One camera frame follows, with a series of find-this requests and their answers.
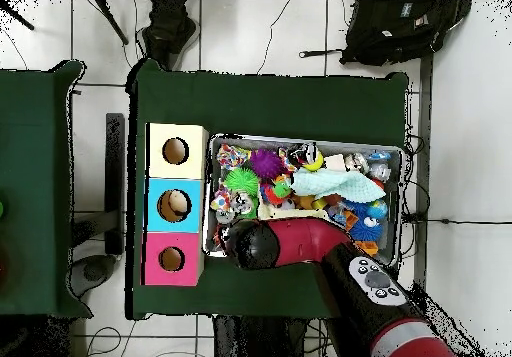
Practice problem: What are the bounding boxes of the orange striped tiger plush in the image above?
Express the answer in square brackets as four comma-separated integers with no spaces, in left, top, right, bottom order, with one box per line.
[211,224,231,252]

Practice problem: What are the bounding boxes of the blue fuzzy toy with eyes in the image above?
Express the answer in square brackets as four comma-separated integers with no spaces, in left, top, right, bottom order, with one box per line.
[344,198,385,242]

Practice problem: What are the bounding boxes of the mint green cloth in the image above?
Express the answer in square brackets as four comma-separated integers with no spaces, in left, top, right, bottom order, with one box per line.
[290,168,387,204]

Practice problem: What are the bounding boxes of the grey stand foot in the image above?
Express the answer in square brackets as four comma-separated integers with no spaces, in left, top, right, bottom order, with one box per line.
[65,253,118,299]

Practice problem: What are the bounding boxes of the person's foot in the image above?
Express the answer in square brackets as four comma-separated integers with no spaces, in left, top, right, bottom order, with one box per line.
[135,0,201,72]

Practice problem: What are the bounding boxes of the clear mesh bin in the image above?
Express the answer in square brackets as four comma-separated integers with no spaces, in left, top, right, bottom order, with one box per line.
[201,133,404,269]

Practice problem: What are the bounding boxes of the cream cloth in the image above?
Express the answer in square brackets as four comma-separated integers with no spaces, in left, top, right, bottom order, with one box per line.
[257,204,331,220]

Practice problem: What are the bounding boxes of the black floor cable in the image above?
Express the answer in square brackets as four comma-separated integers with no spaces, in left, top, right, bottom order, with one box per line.
[401,212,512,227]

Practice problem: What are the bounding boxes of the black tripod leg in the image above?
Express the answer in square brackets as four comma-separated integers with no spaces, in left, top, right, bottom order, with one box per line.
[0,0,35,31]
[93,0,130,46]

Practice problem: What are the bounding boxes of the crushed black can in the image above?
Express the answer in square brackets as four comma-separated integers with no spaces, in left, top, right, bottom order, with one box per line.
[286,141,321,166]

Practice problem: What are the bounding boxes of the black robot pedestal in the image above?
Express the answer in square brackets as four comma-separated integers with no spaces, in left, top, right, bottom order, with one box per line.
[211,314,341,357]

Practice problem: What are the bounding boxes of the green spiky rubber ball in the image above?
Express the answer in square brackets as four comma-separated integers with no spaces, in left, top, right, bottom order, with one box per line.
[222,167,261,198]

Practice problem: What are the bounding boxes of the wooden box with three holes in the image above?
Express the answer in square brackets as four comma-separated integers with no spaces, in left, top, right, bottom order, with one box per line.
[140,122,210,286]

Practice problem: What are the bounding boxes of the purple spiky rubber ball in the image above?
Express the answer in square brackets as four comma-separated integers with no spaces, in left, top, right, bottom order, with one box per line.
[249,148,287,180]

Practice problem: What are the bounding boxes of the black backpack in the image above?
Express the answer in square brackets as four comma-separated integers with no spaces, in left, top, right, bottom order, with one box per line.
[339,0,473,67]

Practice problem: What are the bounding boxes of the black standing panel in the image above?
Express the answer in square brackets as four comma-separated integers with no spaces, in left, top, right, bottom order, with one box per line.
[104,112,126,256]

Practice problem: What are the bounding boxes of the dark green table cloth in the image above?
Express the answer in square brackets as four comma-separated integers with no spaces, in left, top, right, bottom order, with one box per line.
[125,58,410,328]
[0,60,93,319]

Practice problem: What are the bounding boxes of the orange plastic tray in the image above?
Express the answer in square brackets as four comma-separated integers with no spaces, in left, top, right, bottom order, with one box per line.
[353,239,380,256]

